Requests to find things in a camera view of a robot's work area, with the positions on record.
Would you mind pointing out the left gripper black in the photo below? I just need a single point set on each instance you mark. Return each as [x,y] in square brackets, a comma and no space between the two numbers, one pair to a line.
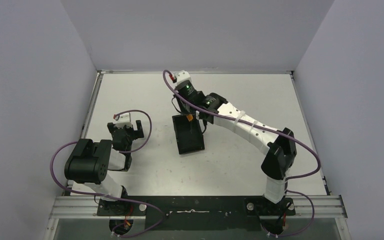
[125,129]

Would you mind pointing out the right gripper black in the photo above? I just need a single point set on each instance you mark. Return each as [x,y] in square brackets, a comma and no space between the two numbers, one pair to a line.
[183,110]

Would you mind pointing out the orange handled screwdriver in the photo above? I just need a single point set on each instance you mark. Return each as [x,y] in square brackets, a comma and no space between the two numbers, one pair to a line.
[190,119]

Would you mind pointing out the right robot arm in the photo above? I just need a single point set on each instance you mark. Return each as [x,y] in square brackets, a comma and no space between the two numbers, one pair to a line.
[278,150]

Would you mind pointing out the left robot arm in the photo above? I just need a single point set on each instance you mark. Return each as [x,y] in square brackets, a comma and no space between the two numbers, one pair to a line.
[90,162]

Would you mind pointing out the black plastic bin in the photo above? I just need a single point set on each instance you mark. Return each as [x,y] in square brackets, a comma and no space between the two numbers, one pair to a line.
[188,134]

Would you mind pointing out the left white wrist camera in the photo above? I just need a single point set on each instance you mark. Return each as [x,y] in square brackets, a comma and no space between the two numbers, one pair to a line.
[123,119]

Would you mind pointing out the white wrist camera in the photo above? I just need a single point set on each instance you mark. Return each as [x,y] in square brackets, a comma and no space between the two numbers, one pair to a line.
[123,119]
[180,76]

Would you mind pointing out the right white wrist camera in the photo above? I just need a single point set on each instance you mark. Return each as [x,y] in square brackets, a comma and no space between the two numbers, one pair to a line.
[180,76]

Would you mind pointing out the aluminium table edge frame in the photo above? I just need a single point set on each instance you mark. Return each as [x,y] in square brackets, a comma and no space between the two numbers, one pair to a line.
[270,98]

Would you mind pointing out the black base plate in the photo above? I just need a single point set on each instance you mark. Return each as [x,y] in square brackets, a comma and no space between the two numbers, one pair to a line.
[202,213]

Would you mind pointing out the aluminium front rail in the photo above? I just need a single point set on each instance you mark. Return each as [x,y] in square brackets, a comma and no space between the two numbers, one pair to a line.
[85,207]

